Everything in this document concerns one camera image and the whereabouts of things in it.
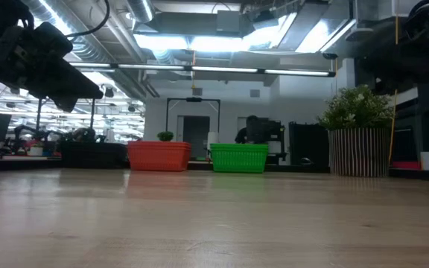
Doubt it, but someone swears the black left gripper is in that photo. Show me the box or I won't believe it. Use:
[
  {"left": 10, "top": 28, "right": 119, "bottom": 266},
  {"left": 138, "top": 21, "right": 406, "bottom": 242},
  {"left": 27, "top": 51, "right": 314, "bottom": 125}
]
[{"left": 24, "top": 55, "right": 104, "bottom": 112}]

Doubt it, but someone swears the long ceiling light fixture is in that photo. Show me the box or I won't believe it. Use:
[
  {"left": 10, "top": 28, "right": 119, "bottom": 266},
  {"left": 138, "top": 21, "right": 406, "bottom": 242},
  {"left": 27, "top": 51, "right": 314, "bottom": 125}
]
[{"left": 69, "top": 62, "right": 337, "bottom": 78}]

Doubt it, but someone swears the person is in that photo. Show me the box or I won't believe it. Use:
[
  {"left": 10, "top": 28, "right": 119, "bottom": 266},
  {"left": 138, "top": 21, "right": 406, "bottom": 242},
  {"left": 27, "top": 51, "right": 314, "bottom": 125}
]
[{"left": 235, "top": 115, "right": 260, "bottom": 145}]

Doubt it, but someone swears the black computer monitor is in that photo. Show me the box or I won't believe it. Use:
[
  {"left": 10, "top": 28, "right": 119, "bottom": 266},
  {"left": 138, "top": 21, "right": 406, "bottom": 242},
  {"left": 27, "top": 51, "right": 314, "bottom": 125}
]
[{"left": 246, "top": 117, "right": 287, "bottom": 145}]

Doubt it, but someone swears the black cabinet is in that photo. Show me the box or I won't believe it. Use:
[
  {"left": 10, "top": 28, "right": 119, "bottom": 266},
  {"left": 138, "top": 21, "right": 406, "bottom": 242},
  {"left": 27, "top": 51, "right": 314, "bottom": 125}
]
[{"left": 288, "top": 121, "right": 330, "bottom": 167}]

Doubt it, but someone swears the potted plant in striped pot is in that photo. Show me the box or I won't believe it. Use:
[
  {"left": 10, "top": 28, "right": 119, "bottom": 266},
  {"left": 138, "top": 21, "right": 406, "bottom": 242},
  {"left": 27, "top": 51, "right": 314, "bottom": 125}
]
[{"left": 317, "top": 84, "right": 396, "bottom": 178}]

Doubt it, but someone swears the red flat box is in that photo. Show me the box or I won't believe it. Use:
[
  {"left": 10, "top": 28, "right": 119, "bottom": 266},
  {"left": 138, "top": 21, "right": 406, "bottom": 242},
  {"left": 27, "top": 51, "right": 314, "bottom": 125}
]
[{"left": 392, "top": 161, "right": 422, "bottom": 170}]

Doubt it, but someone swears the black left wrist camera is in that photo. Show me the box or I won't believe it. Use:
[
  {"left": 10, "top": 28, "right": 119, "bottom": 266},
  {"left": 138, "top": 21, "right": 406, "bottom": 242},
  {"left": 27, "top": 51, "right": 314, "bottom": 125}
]
[{"left": 28, "top": 21, "right": 74, "bottom": 60}]

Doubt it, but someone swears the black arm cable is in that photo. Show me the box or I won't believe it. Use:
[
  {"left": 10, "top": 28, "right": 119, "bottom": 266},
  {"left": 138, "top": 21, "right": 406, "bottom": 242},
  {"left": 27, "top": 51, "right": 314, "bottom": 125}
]
[{"left": 65, "top": 0, "right": 111, "bottom": 38}]

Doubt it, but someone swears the black background station frame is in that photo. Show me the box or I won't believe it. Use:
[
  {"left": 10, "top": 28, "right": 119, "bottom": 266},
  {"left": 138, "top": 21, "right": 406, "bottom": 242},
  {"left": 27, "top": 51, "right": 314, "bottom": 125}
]
[{"left": 165, "top": 97, "right": 221, "bottom": 144}]

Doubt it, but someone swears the black frame rail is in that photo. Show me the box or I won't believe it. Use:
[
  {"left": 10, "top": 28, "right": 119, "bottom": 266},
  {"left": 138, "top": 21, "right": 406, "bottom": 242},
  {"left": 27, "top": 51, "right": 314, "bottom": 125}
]
[
  {"left": 0, "top": 158, "right": 331, "bottom": 174},
  {"left": 389, "top": 167, "right": 429, "bottom": 183}
]

